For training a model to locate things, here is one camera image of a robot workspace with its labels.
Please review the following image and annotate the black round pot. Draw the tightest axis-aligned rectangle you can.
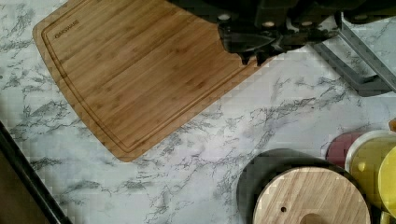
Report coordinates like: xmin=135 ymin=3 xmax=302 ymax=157
xmin=236 ymin=148 xmax=370 ymax=224

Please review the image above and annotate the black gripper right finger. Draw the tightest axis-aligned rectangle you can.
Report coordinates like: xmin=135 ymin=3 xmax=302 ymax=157
xmin=258 ymin=13 xmax=340 ymax=66

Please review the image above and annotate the bamboo cutting board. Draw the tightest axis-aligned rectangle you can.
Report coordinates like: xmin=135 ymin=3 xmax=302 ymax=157
xmin=33 ymin=0 xmax=258 ymax=161

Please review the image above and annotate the dark red plate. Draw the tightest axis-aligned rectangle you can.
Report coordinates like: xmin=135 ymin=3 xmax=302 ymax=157
xmin=325 ymin=132 xmax=362 ymax=168

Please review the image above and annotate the grey metal dish rack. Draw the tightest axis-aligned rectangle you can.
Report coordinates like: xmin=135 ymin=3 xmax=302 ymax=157
xmin=311 ymin=12 xmax=396 ymax=97

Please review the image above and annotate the yellow plate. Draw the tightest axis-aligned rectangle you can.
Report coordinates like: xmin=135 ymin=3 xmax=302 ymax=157
xmin=378 ymin=147 xmax=396 ymax=217

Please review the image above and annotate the round wooden lid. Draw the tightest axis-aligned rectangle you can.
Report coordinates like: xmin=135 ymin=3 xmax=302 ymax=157
xmin=252 ymin=167 xmax=371 ymax=224

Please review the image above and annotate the yellow bowl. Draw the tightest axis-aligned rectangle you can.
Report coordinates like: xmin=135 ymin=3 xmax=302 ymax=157
xmin=345 ymin=130 xmax=396 ymax=212

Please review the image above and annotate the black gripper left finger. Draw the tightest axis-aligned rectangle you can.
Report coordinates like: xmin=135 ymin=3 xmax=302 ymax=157
xmin=217 ymin=14 xmax=281 ymax=65

